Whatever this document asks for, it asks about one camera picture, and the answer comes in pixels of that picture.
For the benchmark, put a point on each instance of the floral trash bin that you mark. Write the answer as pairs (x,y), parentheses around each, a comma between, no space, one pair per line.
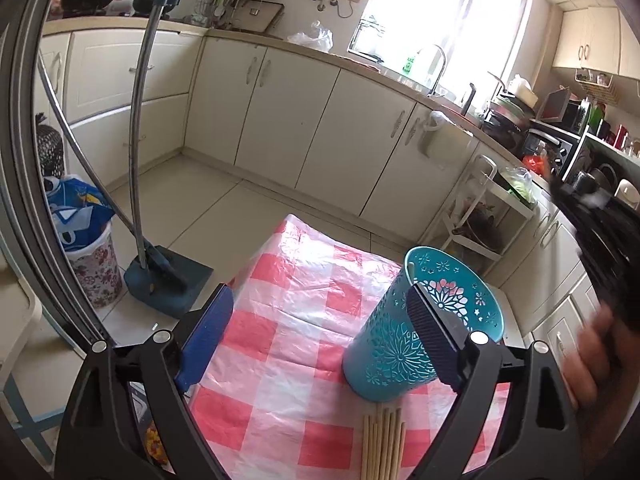
(97,270)

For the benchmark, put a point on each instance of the white plastic bag on counter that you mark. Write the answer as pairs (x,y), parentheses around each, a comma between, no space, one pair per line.
(318,38)

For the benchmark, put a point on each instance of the teal dustpan with handle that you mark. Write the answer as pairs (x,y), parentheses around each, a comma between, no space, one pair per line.
(160,278)

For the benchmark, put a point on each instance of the blue white plastic bag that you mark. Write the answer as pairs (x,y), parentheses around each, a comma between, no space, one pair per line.
(79,211)

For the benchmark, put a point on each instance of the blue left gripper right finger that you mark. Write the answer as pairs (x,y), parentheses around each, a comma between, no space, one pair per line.
(442,335)

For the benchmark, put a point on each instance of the white electric kettle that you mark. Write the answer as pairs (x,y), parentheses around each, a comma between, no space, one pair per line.
(627,193)

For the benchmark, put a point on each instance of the person's right hand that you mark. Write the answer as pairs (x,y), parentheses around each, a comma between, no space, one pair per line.
(588,365)

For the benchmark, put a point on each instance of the red white checkered tablecloth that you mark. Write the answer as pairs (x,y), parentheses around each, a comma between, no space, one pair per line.
(273,402)

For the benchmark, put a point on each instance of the teal perforated plastic basket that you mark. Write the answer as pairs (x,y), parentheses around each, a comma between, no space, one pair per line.
(387,359)

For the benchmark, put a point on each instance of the white rolling kitchen cart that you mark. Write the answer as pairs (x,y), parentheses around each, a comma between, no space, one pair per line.
(481,219)

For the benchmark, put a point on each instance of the white bag holder on cabinet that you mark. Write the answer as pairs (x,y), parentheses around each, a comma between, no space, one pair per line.
(443,141)

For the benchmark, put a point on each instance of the red plastic bag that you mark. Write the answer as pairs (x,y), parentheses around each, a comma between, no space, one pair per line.
(538,164)

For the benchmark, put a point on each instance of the black toaster oven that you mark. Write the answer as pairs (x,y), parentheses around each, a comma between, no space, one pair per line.
(558,145)

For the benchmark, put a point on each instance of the green dish soap bottle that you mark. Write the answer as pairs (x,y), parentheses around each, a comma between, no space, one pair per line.
(406,69)

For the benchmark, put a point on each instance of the chrome kitchen faucet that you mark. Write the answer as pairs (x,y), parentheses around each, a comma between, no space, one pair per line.
(441,71)

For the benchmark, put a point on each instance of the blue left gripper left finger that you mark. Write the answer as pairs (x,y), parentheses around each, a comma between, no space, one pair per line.
(198,334)

